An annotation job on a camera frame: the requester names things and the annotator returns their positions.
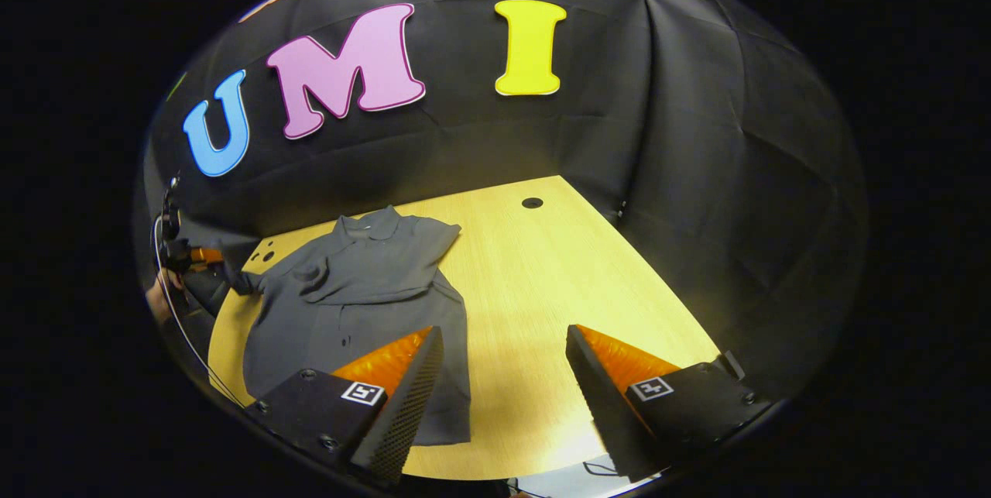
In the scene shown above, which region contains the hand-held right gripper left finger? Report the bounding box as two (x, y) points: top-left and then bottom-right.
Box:
(246, 325), (446, 486)

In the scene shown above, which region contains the grey button shirt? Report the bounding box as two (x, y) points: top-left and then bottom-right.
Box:
(221, 205), (473, 446)

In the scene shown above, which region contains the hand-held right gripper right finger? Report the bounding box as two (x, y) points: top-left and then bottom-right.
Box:
(565, 324), (775, 483)

